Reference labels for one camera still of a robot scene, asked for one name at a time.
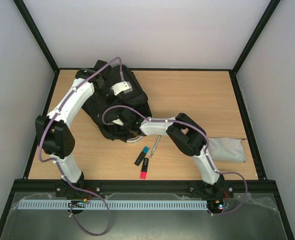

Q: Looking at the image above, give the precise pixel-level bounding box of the black backpack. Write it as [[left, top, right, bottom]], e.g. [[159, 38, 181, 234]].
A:
[[82, 65, 152, 142]]

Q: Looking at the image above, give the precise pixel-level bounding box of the grey pencil pouch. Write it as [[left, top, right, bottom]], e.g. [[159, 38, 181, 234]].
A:
[[208, 137, 246, 163]]

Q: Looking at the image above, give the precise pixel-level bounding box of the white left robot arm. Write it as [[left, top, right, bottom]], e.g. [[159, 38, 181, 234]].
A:
[[35, 63, 110, 187]]

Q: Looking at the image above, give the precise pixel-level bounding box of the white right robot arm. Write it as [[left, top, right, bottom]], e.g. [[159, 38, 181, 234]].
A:
[[112, 109, 225, 196]]

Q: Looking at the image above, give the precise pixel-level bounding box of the blue highlighter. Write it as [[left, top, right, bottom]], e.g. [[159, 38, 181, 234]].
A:
[[134, 146, 150, 166]]

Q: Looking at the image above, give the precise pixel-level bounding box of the green marker pen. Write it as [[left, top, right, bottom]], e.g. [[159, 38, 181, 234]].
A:
[[149, 135, 162, 158]]

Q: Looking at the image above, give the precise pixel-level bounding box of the pink highlighter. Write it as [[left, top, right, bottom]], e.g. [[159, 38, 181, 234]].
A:
[[140, 157, 149, 180]]

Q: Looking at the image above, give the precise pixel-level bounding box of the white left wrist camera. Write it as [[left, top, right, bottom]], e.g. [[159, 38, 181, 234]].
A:
[[111, 81, 133, 96]]

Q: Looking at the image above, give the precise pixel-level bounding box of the grey slotted cable duct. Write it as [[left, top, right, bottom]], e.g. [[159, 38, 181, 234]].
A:
[[17, 199, 208, 211]]

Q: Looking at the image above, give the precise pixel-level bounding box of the black aluminium frame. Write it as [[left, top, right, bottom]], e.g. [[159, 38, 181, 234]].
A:
[[0, 0, 294, 240]]

